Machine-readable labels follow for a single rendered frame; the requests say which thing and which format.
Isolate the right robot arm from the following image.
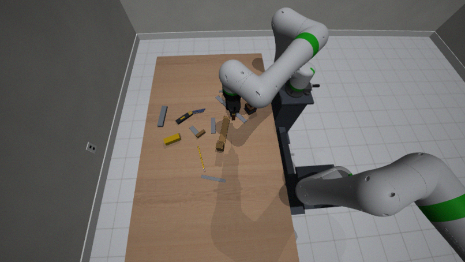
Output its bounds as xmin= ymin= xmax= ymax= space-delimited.
xmin=219 ymin=8 xmax=329 ymax=108

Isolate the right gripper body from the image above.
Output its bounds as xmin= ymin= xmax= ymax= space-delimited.
xmin=219 ymin=90 xmax=241 ymax=113

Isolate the yellow rectangular block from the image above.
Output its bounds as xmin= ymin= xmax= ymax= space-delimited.
xmin=164 ymin=133 xmax=181 ymax=145

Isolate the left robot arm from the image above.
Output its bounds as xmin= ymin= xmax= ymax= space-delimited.
xmin=295 ymin=152 xmax=465 ymax=262

